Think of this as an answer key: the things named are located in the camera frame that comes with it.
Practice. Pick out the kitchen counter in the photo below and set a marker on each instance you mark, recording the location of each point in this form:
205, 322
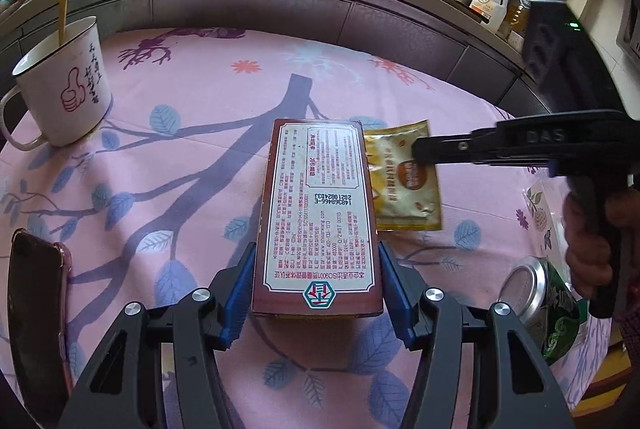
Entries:
250, 4

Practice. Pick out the pink printed tablecloth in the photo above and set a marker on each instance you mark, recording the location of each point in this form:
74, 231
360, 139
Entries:
175, 189

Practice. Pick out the green drink can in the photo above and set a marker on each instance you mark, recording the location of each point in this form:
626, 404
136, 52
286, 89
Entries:
545, 304

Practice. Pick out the brown printed carton box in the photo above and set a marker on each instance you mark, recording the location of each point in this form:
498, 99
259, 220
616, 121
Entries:
317, 219

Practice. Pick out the white enamel mug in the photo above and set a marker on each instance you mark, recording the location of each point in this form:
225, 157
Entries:
65, 94

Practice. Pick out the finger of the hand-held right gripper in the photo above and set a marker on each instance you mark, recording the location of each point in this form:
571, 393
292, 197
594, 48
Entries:
450, 149

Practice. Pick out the smartphone in pink case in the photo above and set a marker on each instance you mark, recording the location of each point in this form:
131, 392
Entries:
37, 314

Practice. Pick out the person's right hand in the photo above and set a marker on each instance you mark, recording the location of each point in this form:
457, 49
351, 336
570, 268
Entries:
579, 249

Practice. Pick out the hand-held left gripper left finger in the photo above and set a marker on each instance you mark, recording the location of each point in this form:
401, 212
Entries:
240, 296

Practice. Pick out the yellow cooking oil bottle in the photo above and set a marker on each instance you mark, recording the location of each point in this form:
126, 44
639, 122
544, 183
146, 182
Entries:
520, 16

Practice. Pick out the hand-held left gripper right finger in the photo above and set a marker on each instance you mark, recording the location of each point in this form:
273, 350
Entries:
396, 296

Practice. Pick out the yellow foil sachet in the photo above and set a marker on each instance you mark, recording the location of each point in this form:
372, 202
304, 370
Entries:
400, 196

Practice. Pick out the white plastic jug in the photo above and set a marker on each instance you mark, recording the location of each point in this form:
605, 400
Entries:
490, 1

